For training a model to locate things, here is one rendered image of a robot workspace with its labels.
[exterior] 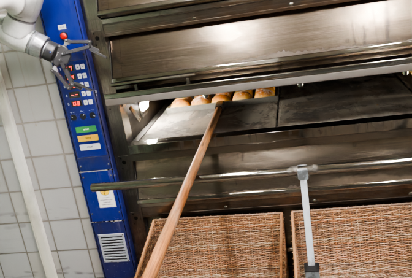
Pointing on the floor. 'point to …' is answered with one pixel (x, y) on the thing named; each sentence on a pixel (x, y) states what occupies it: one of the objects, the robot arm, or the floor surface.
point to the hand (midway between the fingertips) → (96, 72)
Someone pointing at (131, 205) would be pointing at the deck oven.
